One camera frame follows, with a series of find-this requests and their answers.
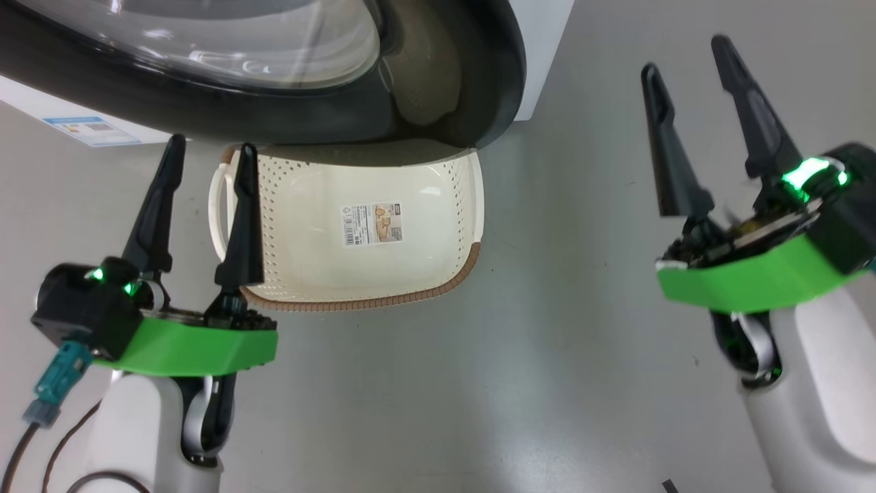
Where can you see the blue energy label sticker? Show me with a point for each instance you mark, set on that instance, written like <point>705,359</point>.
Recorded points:
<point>92,130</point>

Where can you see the black round glass washer door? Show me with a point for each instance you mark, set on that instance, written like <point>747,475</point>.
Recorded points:
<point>205,116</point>

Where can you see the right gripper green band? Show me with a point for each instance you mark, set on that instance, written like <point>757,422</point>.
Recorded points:
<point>753,281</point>

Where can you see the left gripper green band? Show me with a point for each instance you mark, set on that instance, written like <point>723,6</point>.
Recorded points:
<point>191,346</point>

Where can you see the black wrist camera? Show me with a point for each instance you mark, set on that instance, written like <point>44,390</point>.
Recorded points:
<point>852,219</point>
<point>82,315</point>

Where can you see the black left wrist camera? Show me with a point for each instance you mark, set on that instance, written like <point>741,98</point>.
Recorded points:
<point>82,315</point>

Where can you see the white front-load washing machine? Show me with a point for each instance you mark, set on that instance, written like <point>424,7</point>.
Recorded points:
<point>547,55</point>

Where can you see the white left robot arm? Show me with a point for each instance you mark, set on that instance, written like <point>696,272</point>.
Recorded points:
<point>130,431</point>

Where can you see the paper label in basket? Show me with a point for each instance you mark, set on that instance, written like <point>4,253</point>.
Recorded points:
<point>371,224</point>

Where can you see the cream perforated laundry basket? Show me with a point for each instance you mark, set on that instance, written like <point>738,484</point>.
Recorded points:
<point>410,274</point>

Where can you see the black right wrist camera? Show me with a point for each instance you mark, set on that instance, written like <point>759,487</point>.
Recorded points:
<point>852,219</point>

